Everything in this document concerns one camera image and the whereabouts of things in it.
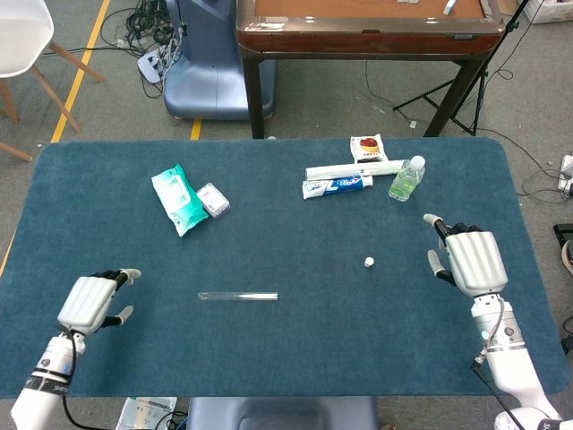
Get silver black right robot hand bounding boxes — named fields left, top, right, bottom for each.
left=423, top=213, right=509, bottom=300

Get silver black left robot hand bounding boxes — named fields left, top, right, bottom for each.
left=56, top=268, right=142, bottom=337

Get clear glass test tube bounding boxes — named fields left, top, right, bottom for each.
left=197, top=291, right=279, bottom=302

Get blue white toothpaste tube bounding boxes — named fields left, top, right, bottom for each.
left=302, top=175, right=374, bottom=201

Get clear bottle green label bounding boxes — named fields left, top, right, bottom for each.
left=388, top=155, right=427, bottom=202

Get clear plastic bag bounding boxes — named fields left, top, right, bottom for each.
left=119, top=396, right=179, bottom=430

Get green wet wipes pack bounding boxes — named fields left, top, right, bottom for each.
left=150, top=163, right=210, bottom=238

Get long white carton box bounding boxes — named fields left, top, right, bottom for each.
left=304, top=159, right=406, bottom=180

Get white red snack packet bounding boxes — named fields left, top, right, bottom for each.
left=349, top=133, right=388, bottom=164

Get small clear purple box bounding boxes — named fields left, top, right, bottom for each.
left=196, top=182, right=231, bottom=219

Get blue felt table cloth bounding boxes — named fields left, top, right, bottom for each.
left=0, top=136, right=570, bottom=399

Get blue grey robot torso base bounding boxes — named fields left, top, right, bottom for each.
left=185, top=396, right=381, bottom=430

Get black tripod stand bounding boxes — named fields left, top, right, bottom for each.
left=392, top=0, right=545, bottom=138

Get brown mahjong table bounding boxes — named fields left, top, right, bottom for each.
left=235, top=0, right=507, bottom=139

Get blue grey machine base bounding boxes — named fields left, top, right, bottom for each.
left=163, top=0, right=277, bottom=121

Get white chair wooden legs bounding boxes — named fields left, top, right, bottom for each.
left=0, top=0, right=107, bottom=162

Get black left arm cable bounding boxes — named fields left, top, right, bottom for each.
left=60, top=329, right=118, bottom=430

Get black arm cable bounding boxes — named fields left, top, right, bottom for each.
left=60, top=329, right=118, bottom=430
left=470, top=360, right=530, bottom=430

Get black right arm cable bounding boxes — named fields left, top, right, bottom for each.
left=470, top=360, right=530, bottom=430

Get white wall power strip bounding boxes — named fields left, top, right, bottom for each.
left=559, top=154, right=573, bottom=198

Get black floor cable bundle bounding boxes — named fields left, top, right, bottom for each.
left=100, top=0, right=184, bottom=98

